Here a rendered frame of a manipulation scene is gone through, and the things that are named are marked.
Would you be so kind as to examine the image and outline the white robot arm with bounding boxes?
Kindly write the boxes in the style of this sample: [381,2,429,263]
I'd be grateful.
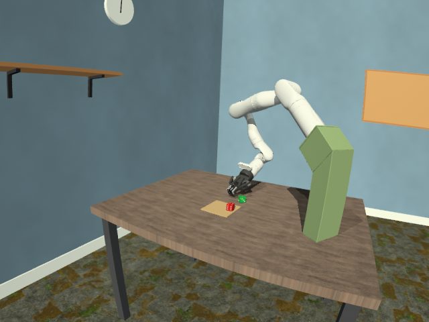
[229,79,324,177]

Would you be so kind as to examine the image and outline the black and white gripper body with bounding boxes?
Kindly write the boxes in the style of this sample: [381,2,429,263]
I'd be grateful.
[236,169,253,184]

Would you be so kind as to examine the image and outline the black die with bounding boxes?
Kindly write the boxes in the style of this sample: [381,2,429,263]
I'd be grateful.
[227,186,235,195]

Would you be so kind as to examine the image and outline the tan flat mat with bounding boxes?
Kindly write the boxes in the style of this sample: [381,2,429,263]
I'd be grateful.
[200,201,241,217]

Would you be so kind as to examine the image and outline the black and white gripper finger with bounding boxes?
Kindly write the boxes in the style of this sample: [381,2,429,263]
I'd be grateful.
[227,176,240,189]
[232,177,251,194]

